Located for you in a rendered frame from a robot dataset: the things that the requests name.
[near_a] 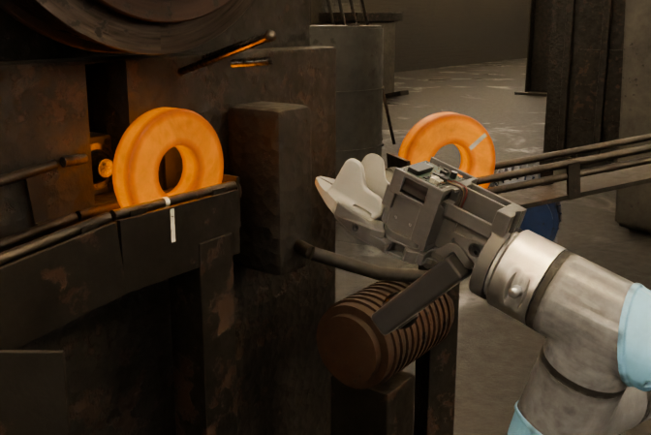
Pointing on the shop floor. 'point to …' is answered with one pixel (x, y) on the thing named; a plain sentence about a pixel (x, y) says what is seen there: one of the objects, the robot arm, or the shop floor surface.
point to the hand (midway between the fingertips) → (325, 191)
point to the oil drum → (356, 87)
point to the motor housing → (376, 360)
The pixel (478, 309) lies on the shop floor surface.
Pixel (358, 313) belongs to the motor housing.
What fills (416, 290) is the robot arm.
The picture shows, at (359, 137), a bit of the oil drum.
